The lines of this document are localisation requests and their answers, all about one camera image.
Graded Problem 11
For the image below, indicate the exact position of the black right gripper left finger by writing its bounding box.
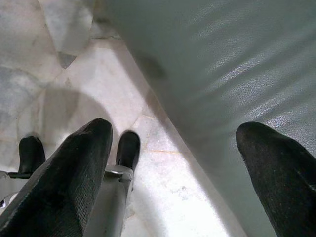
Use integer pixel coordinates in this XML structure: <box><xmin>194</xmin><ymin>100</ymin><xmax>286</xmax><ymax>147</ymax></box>
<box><xmin>0</xmin><ymin>118</ymin><xmax>114</xmax><ymax>237</ymax></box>

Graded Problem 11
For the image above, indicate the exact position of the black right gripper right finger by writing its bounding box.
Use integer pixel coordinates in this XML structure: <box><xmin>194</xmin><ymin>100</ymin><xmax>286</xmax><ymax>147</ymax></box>
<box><xmin>236</xmin><ymin>121</ymin><xmax>316</xmax><ymax>237</ymax></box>

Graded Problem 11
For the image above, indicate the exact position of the black robot left foot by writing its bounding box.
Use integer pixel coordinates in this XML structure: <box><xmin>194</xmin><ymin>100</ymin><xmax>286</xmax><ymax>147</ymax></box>
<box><xmin>8</xmin><ymin>135</ymin><xmax>46</xmax><ymax>180</ymax></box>

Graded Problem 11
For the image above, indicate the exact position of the black robot foot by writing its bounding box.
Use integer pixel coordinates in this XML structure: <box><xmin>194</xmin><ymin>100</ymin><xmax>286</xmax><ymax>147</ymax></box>
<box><xmin>8</xmin><ymin>135</ymin><xmax>46</xmax><ymax>180</ymax></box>
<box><xmin>115</xmin><ymin>130</ymin><xmax>141</xmax><ymax>174</ymax></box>

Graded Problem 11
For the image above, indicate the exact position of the grey robot left leg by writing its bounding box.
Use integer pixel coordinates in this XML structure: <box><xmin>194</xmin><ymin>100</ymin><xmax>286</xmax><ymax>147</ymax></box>
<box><xmin>0</xmin><ymin>170</ymin><xmax>33</xmax><ymax>210</ymax></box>

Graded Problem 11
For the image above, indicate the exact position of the black robot right foot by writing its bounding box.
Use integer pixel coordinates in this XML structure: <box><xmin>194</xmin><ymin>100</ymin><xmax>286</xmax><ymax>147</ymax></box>
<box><xmin>115</xmin><ymin>130</ymin><xmax>141</xmax><ymax>174</ymax></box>

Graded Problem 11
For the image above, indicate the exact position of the grey-green leather sofa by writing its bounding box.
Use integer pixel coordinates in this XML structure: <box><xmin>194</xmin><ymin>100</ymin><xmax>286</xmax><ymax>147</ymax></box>
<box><xmin>95</xmin><ymin>0</ymin><xmax>316</xmax><ymax>237</ymax></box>

